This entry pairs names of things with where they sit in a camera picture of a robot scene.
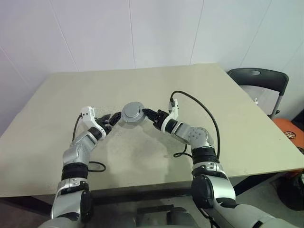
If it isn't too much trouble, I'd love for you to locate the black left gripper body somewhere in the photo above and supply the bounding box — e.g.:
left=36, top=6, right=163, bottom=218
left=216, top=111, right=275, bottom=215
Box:
left=95, top=118, right=114, bottom=134

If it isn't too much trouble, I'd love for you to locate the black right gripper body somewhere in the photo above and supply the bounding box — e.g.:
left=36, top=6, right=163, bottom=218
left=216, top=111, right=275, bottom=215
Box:
left=152, top=109, right=169, bottom=129

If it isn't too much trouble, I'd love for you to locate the grey motor cover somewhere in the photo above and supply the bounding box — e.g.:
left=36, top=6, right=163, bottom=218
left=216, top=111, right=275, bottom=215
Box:
left=121, top=101, right=146, bottom=123

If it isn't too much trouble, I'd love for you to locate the black flat bar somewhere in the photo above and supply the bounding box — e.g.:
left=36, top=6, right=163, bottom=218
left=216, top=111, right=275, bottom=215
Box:
left=137, top=204, right=174, bottom=214

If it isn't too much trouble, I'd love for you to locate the dark grey rounded shape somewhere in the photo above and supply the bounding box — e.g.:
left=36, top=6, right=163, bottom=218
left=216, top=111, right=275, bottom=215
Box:
left=166, top=207, right=193, bottom=228

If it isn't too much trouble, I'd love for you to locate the black folding chair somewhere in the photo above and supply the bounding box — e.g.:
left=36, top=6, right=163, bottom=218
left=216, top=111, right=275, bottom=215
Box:
left=227, top=68, right=290, bottom=117

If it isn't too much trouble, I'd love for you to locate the black framed cabinet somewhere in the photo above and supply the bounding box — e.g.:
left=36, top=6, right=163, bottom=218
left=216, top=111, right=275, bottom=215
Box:
left=290, top=108, right=304, bottom=130

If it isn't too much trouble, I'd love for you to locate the black round bin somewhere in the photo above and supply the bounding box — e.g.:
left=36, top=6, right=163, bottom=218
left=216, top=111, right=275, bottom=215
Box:
left=279, top=170, right=304, bottom=212

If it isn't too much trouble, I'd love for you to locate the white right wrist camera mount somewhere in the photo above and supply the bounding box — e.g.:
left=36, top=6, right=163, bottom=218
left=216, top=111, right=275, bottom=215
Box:
left=160, top=98, right=179, bottom=133

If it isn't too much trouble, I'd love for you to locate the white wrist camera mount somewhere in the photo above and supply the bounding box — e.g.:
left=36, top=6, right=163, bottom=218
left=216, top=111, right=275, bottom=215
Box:
left=79, top=106, right=107, bottom=138
left=160, top=98, right=179, bottom=133

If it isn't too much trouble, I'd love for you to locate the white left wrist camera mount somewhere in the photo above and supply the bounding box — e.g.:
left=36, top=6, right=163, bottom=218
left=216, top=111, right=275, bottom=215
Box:
left=79, top=106, right=107, bottom=138

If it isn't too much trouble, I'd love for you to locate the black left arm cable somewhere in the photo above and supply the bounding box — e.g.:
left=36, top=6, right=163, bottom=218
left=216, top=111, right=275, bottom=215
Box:
left=72, top=113, right=107, bottom=173

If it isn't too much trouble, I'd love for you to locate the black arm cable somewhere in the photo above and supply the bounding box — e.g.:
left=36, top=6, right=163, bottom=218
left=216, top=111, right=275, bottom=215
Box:
left=169, top=91, right=221, bottom=159
left=72, top=113, right=107, bottom=173

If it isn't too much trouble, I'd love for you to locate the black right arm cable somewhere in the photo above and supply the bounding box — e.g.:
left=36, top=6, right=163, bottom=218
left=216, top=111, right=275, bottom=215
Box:
left=169, top=91, right=221, bottom=159

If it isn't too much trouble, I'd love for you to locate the black table frame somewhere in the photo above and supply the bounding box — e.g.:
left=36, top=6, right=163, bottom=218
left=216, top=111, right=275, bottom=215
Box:
left=90, top=174, right=263, bottom=205

